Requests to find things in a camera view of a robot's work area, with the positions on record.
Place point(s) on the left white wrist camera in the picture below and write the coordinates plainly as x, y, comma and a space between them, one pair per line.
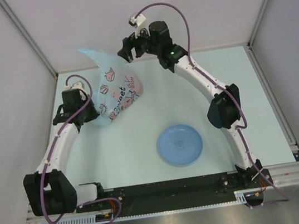
77, 85

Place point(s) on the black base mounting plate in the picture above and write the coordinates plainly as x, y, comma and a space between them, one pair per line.
200, 191

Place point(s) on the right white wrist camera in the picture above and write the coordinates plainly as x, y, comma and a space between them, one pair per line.
138, 21

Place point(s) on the blue round plate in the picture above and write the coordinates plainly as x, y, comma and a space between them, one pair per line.
179, 145

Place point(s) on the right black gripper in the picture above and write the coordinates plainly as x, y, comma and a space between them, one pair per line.
128, 43

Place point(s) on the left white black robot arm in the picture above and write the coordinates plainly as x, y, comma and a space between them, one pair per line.
48, 189

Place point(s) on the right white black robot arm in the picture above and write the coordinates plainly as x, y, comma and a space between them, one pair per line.
224, 112

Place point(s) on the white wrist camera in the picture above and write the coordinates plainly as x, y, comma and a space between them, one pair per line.
138, 21
77, 85

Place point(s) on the right aluminium corner post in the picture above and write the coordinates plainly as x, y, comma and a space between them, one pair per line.
265, 1

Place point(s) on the left aluminium corner post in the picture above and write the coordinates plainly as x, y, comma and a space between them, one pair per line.
28, 39

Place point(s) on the right aluminium side rail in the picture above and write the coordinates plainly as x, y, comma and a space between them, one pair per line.
279, 114

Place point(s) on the aluminium corner post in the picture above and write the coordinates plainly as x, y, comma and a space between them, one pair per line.
265, 1
28, 39

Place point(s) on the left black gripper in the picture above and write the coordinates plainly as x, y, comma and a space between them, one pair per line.
94, 112

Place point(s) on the blue cartoon plastic bag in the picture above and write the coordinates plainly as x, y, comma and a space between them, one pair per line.
118, 88

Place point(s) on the grey slotted cable duct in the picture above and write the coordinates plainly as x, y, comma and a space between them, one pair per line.
104, 218

